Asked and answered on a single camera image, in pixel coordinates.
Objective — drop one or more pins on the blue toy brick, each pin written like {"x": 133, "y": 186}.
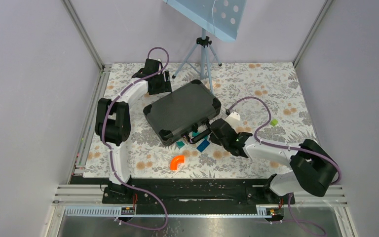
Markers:
{"x": 203, "y": 145}

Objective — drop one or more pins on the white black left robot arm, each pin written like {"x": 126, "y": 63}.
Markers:
{"x": 113, "y": 122}

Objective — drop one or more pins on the blue perforated board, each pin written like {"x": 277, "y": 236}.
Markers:
{"x": 221, "y": 18}

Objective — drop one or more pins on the black poker set case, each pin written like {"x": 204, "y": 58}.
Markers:
{"x": 181, "y": 111}

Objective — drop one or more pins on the orange curved toy block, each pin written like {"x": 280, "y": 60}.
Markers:
{"x": 176, "y": 161}

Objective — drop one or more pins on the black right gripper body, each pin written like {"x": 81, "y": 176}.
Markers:
{"x": 213, "y": 138}

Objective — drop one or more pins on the teal triangular toy block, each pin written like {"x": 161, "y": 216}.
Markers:
{"x": 180, "y": 144}

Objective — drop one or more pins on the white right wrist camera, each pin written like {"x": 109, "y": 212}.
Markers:
{"x": 233, "y": 119}

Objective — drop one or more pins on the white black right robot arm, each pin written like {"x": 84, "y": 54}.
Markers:
{"x": 312, "y": 169}

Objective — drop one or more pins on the green toy cube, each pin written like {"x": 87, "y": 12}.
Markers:
{"x": 274, "y": 122}

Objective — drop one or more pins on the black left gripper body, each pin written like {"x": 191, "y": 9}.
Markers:
{"x": 163, "y": 84}

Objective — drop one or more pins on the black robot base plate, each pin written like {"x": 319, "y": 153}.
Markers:
{"x": 194, "y": 196}

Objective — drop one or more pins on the blue tripod stand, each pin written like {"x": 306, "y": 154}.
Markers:
{"x": 208, "y": 55}

